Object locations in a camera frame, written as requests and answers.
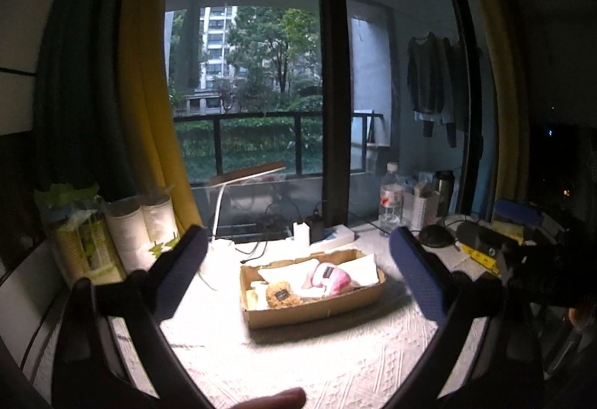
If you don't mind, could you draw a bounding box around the white paper cup pack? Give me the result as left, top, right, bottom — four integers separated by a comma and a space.
102, 188, 179, 274

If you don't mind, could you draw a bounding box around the yellow curtain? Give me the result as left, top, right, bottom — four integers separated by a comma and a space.
118, 0, 202, 233

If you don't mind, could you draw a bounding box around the clear water bottle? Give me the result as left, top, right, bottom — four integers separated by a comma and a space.
378, 162, 404, 235

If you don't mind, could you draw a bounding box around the white embossed tablecloth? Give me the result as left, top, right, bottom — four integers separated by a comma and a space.
161, 225, 437, 408

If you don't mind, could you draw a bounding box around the white phone charger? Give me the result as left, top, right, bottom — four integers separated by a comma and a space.
293, 222, 311, 249

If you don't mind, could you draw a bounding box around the hanging dark sweater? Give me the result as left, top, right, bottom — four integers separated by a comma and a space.
407, 32, 457, 148

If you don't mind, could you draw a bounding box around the pink plush toy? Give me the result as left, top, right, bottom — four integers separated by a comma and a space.
303, 262, 352, 297

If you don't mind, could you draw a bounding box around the brown plush toy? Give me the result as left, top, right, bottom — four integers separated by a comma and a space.
266, 281, 303, 309

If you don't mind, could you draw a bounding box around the black balcony railing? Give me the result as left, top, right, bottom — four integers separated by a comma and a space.
172, 110, 386, 184

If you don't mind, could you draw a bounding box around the operator hand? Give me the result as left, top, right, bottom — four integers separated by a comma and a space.
233, 388, 307, 409

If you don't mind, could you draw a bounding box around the open cardboard box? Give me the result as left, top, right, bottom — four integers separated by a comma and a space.
240, 248, 387, 329

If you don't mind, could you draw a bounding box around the black power adapter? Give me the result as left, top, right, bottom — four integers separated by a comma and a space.
304, 208, 325, 244

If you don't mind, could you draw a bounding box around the yellow plastic bag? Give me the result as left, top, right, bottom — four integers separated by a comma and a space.
456, 231, 535, 277

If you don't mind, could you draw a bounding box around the white desk lamp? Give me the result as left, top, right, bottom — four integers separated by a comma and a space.
197, 159, 286, 293

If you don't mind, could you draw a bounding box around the dark window frame post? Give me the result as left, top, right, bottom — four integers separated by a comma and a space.
319, 0, 352, 227

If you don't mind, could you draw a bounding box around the green paper cup pack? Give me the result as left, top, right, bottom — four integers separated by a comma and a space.
34, 184, 124, 286

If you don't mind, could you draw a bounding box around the white perforated basket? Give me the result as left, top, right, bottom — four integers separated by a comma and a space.
403, 192, 439, 230

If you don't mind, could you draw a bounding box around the white yellow patterned cloth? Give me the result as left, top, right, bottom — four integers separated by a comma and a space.
246, 281, 269, 311

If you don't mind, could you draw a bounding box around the black round puck device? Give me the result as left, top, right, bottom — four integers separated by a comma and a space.
418, 224, 455, 248

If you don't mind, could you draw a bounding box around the steel thermos flask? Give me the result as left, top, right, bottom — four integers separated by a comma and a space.
434, 169, 455, 217

